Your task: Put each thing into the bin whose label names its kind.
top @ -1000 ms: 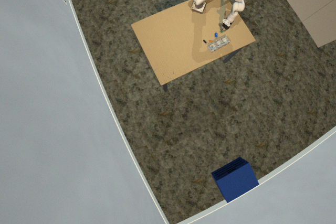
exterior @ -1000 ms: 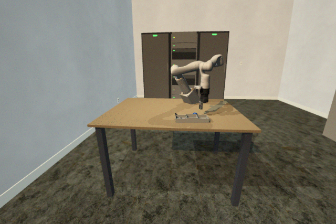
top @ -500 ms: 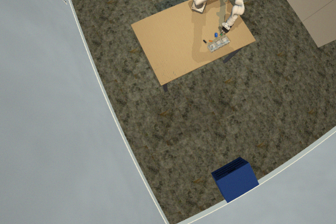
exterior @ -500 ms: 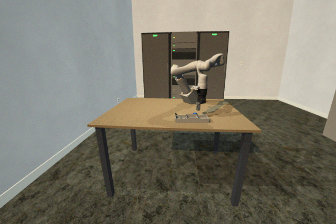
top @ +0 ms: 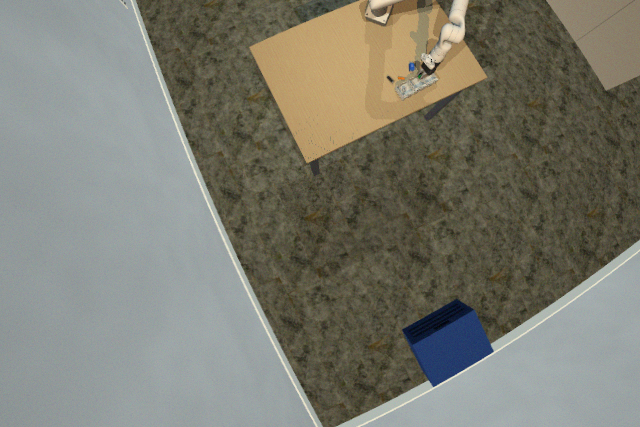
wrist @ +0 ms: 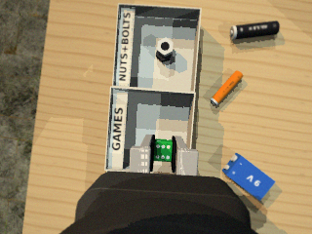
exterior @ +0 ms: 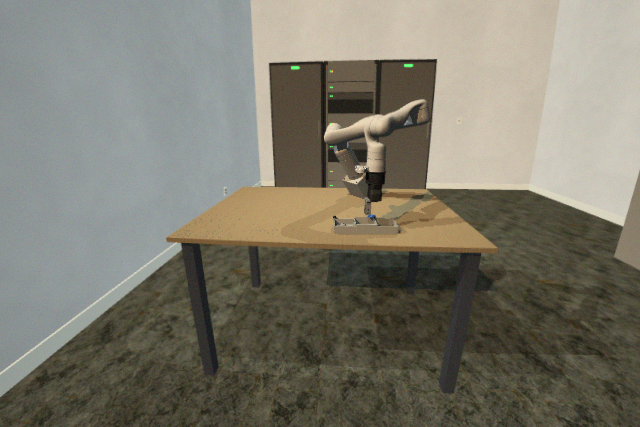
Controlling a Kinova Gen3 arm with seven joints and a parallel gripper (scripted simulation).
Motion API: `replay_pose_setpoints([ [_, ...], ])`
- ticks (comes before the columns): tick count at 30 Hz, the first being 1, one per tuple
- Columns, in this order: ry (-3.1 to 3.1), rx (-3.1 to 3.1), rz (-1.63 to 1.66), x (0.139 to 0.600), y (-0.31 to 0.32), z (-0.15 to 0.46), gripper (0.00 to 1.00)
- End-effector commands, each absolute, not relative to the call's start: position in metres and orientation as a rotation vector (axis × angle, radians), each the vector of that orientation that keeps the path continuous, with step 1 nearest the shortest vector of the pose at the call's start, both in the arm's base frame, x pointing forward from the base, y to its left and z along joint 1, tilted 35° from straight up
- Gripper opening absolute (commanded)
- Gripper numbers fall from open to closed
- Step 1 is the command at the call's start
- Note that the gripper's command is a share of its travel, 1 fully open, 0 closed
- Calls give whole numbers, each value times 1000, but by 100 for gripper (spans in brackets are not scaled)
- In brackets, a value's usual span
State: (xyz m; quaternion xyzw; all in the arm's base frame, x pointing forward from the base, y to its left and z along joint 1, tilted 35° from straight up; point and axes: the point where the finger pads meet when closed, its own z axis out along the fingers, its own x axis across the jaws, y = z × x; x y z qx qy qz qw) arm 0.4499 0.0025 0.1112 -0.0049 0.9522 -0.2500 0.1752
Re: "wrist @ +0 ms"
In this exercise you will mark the blue 9v battery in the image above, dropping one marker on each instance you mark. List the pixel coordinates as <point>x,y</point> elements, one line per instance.
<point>248,176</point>

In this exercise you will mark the black aa battery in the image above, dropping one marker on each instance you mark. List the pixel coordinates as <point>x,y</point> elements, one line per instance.
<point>254,29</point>

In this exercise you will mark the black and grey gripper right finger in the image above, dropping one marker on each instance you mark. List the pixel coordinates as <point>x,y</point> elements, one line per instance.
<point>184,160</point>

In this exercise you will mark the orange aaa battery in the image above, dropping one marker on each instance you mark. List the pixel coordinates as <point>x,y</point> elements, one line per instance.
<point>226,87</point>

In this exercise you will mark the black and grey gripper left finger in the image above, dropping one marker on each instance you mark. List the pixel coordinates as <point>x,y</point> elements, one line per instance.
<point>142,157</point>

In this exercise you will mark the green die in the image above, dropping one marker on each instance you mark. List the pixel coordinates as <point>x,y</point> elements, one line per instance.
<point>163,150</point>

